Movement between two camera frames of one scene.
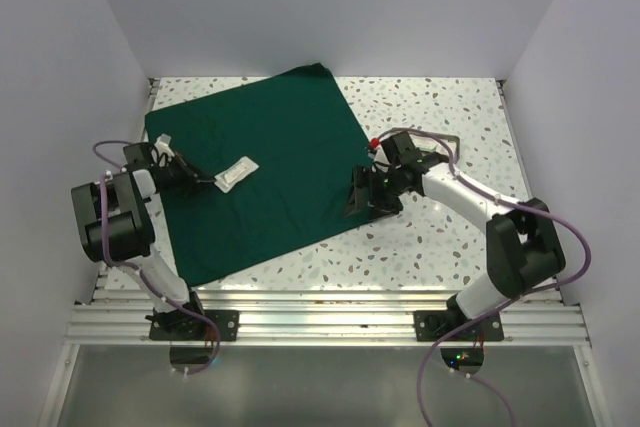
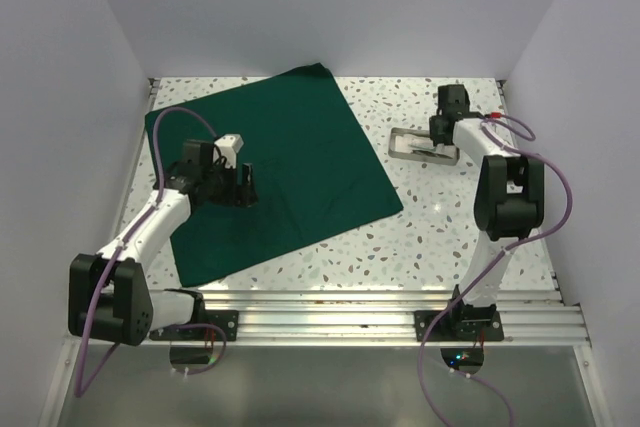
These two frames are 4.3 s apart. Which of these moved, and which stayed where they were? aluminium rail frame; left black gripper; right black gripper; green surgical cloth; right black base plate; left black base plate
Moved: left black gripper; right black gripper
Stayed: green surgical cloth; right black base plate; aluminium rail frame; left black base plate
